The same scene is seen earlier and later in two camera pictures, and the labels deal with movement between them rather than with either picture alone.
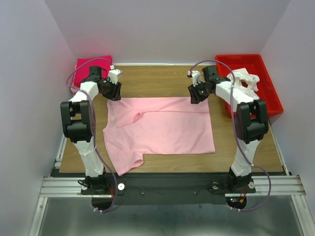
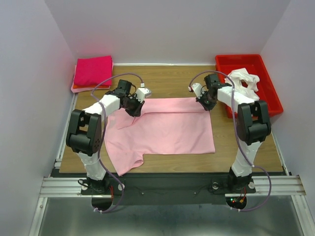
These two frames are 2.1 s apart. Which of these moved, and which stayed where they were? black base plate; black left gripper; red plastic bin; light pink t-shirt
Moved: black left gripper
Stayed: black base plate; red plastic bin; light pink t-shirt
